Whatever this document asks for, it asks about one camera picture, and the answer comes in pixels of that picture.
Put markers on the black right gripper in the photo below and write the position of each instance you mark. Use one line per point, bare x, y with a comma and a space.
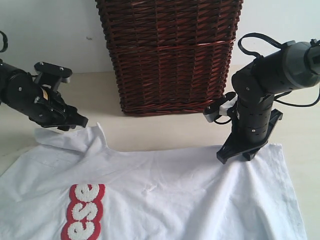
252, 125

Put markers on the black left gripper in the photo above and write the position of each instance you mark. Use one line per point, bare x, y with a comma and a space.
51, 111

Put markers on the white t-shirt with red lettering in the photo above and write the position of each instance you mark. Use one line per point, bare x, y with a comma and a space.
72, 186

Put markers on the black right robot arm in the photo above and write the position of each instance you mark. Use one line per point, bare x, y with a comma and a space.
257, 86

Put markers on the dark brown wicker basket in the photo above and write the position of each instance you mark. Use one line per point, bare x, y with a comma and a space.
169, 56

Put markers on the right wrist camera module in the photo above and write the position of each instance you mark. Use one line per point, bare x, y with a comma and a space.
221, 107

